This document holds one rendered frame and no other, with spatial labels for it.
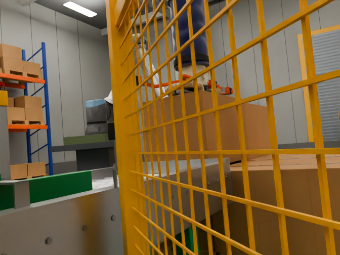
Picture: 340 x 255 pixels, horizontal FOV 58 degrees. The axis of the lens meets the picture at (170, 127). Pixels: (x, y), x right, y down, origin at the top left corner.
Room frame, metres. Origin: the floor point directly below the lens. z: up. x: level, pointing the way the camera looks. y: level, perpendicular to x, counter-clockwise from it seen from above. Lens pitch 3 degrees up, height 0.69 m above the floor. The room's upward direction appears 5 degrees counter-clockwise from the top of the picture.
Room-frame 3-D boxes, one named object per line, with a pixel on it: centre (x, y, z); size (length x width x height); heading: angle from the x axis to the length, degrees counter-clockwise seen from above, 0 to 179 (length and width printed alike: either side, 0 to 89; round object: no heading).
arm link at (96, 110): (2.33, 0.55, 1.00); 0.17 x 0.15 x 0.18; 161
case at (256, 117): (2.44, -0.50, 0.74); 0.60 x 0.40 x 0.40; 146
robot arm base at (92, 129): (2.33, 0.55, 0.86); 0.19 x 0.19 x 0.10
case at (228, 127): (1.93, -0.18, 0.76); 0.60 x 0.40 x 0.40; 146
